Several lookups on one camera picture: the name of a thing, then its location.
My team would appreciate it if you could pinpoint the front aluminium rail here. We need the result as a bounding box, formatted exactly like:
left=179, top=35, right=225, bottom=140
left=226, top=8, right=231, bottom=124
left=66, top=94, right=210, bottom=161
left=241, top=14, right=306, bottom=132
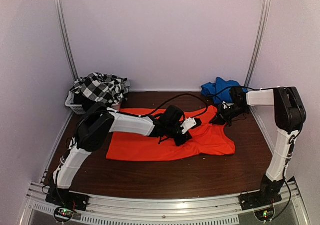
left=19, top=177, right=311, bottom=225

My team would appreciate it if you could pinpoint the aluminium frame post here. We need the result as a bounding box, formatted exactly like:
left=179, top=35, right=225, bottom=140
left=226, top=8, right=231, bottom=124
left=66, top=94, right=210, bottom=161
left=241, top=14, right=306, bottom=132
left=54, top=0, right=79, bottom=81
left=244, top=0, right=272, bottom=87

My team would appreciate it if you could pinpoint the left aluminium frame post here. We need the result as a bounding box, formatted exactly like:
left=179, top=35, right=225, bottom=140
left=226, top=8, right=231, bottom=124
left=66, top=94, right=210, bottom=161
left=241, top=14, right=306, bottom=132
left=54, top=0, right=79, bottom=81

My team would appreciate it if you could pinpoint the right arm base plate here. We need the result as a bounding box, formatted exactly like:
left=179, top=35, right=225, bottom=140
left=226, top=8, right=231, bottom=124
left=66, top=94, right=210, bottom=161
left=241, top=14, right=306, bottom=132
left=238, top=185, right=282, bottom=211

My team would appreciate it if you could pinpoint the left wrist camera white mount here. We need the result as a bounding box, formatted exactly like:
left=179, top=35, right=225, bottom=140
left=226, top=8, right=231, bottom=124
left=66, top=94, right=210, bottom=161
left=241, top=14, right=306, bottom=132
left=180, top=118, right=202, bottom=135

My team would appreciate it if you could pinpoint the black white checkered cloth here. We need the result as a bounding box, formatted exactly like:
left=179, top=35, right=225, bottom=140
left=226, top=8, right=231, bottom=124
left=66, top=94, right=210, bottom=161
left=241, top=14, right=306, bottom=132
left=69, top=72, right=131, bottom=105

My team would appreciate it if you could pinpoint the black garment hanging from basket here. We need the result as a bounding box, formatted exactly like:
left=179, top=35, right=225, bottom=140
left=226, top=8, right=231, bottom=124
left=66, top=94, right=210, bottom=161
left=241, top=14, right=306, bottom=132
left=73, top=93, right=106, bottom=113

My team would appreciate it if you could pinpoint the blue folded garment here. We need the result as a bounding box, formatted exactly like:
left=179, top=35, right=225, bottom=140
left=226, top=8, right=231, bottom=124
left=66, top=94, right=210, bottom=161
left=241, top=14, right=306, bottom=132
left=201, top=77, right=240, bottom=105

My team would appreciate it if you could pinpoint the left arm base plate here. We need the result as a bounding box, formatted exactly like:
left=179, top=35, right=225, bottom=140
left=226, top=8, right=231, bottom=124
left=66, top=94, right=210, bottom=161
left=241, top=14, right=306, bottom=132
left=45, top=185, right=89, bottom=211

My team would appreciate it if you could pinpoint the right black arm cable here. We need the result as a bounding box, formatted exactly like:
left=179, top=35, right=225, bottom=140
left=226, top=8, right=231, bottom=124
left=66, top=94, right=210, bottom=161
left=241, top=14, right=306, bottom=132
left=212, top=85, right=258, bottom=103

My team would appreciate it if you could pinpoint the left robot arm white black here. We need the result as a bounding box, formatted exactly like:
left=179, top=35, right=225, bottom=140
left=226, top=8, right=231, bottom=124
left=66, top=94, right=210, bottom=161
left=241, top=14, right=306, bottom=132
left=50, top=102, right=200, bottom=207

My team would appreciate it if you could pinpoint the right aluminium frame post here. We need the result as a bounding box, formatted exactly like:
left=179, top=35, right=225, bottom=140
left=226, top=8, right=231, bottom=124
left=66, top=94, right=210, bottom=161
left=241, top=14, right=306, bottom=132
left=244, top=0, right=272, bottom=87

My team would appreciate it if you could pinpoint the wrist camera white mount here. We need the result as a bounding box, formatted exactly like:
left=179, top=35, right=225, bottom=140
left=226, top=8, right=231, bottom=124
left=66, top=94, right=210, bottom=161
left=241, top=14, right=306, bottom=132
left=222, top=101, right=233, bottom=109
left=180, top=118, right=202, bottom=135

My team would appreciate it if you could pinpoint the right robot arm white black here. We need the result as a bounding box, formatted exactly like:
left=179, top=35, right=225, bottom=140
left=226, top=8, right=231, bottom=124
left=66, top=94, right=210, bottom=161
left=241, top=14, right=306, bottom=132
left=210, top=86, right=307, bottom=206

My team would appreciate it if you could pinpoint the orange t-shirt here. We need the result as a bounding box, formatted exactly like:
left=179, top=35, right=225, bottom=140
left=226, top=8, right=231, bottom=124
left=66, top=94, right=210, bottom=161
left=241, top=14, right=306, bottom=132
left=106, top=105, right=236, bottom=162

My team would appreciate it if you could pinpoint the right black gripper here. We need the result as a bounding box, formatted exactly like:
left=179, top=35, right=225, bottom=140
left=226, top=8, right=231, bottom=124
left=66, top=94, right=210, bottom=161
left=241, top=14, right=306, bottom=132
left=210, top=103, right=249, bottom=127

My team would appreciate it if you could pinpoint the white plastic laundry basket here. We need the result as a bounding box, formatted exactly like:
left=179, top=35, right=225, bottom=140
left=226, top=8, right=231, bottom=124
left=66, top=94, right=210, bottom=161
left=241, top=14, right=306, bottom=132
left=65, top=92, right=86, bottom=115

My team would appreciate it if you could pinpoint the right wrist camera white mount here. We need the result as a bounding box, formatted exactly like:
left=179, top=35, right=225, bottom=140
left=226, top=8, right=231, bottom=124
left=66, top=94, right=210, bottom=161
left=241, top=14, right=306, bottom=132
left=222, top=101, right=233, bottom=109

